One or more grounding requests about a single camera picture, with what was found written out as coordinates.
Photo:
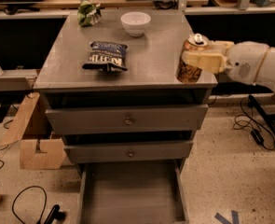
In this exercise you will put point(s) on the grey drawer cabinet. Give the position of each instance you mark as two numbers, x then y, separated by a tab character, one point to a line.
152	61

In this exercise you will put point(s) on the orange soda can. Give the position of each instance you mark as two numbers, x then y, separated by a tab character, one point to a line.
187	73

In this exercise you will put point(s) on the white ceramic bowl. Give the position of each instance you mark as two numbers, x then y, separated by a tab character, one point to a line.
135	23

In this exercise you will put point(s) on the grey middle drawer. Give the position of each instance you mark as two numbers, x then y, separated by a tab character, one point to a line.
145	151

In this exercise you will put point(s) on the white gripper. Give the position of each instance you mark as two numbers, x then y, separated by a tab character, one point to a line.
246	62

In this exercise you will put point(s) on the grey top drawer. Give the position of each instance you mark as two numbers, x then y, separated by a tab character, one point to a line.
127	119

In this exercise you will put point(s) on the blue chip bag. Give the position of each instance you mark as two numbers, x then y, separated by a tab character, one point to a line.
107	56

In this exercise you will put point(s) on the black table leg base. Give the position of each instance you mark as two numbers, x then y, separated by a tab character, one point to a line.
269	119

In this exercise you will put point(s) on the green crumpled bag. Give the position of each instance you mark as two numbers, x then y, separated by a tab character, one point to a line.
88	14

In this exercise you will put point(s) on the wooden block stand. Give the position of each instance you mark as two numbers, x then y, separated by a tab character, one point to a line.
40	147

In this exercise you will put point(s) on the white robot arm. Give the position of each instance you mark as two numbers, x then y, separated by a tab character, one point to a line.
268	66

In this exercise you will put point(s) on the grey bottom drawer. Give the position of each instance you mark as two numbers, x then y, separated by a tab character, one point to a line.
134	192

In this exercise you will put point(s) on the grey drawer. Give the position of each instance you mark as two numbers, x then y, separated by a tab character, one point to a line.
127	119
134	192
145	151

